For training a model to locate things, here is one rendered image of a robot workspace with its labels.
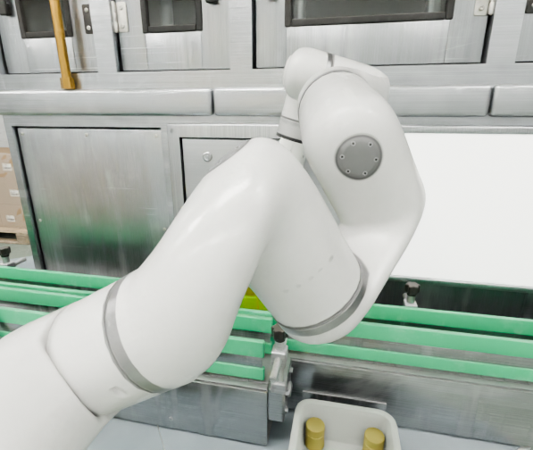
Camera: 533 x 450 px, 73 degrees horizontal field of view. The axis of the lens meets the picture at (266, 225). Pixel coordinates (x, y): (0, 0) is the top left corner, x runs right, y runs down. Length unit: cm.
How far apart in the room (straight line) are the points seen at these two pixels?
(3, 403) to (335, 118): 28
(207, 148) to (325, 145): 56
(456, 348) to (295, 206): 59
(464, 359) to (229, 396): 44
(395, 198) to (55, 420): 28
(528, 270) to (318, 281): 71
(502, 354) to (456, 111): 46
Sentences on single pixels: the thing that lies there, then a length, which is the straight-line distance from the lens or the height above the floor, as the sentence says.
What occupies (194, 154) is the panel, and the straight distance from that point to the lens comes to 85.
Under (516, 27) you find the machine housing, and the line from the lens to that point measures 87.
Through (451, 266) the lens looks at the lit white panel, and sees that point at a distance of 87.
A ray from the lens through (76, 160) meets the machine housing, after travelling 106.
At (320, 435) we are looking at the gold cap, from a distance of 73.
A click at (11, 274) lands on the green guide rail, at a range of 113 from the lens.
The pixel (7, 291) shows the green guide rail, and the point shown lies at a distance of 101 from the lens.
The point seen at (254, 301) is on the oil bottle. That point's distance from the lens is 74.
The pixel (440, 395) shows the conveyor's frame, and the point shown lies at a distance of 81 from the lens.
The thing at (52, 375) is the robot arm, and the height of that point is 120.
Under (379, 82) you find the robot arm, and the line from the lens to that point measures 48.
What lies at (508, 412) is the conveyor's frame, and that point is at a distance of 85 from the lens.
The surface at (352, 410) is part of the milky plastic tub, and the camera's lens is 73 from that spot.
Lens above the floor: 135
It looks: 18 degrees down
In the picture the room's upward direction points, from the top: straight up
